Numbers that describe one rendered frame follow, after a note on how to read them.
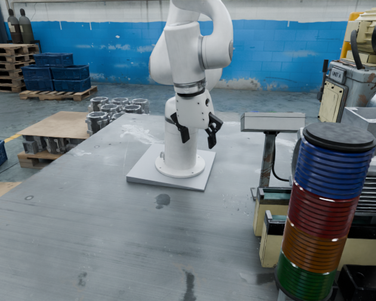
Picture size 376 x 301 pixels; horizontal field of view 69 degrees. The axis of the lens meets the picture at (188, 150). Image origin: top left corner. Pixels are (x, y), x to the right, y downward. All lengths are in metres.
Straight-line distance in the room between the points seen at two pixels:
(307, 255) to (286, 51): 5.90
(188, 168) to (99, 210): 0.34
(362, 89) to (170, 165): 0.71
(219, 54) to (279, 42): 5.48
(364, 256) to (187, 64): 0.58
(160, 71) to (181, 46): 0.22
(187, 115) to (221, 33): 0.22
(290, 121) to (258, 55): 5.33
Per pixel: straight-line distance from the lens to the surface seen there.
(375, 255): 0.75
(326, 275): 0.34
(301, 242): 0.31
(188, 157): 0.98
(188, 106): 0.73
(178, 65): 0.68
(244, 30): 6.10
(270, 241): 0.65
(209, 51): 0.66
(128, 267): 0.70
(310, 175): 0.27
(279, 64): 6.16
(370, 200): 0.62
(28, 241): 0.84
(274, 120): 0.81
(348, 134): 0.28
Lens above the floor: 1.31
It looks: 25 degrees down
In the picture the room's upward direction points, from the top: straight up
